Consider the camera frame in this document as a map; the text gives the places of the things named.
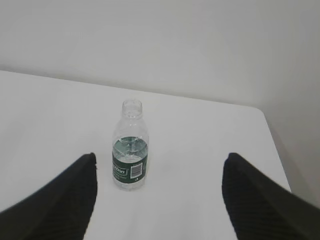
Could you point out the clear green-label water bottle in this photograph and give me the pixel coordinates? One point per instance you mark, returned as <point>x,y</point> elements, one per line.
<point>130,147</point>

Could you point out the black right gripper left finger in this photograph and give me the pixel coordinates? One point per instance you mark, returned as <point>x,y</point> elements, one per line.
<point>60,210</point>

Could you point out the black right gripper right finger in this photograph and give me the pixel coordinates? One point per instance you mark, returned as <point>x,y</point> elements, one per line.
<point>260,209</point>

